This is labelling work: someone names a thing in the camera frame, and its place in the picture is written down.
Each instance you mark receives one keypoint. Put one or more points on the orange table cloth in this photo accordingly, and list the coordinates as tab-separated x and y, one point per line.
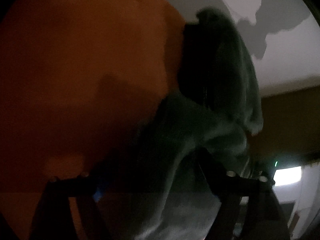
74	75

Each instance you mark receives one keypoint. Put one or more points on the dark green fleece jacket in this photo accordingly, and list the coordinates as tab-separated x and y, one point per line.
163	179

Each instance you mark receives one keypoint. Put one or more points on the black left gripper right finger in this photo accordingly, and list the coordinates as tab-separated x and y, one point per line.
263	219

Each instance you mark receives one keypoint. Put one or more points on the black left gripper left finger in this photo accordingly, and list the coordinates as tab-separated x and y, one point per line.
53	215

